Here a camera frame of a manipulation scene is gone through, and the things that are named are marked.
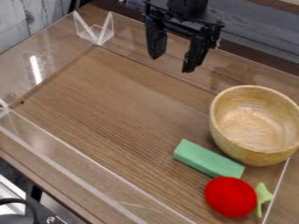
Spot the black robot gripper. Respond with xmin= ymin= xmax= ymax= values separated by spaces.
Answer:
xmin=144 ymin=0 xmax=224 ymax=73

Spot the wooden bowl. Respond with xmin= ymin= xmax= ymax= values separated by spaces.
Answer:
xmin=209 ymin=85 xmax=299 ymax=166

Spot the green foam block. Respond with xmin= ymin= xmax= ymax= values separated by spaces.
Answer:
xmin=172 ymin=139 xmax=244 ymax=179

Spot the clear acrylic corner bracket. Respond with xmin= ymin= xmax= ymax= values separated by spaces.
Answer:
xmin=72 ymin=11 xmax=115 ymax=46

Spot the clear acrylic front wall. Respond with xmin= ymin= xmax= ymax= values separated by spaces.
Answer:
xmin=0 ymin=99 xmax=195 ymax=224

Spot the black cable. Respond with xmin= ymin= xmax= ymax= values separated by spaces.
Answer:
xmin=0 ymin=197 xmax=40 ymax=224

